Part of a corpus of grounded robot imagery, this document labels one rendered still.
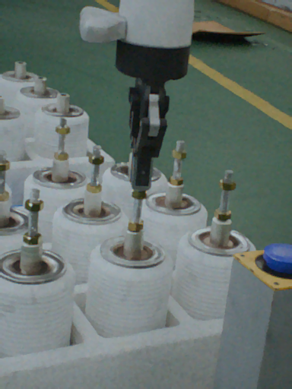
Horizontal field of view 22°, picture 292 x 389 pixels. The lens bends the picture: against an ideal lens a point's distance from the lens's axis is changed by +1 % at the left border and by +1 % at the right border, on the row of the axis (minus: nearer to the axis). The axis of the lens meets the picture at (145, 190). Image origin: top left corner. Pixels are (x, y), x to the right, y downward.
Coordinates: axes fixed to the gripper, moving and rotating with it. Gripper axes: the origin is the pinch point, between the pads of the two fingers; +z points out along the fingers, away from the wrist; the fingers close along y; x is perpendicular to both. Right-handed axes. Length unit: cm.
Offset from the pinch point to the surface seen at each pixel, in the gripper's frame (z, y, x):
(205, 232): 9.9, 6.0, -9.6
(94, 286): 13.3, -2.2, 4.3
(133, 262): 9.9, -2.8, 0.3
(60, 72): 35, 190, 5
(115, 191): 11.6, 22.5, 0.1
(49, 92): 10, 67, 10
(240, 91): 35, 181, -59
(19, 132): 12, 49, 15
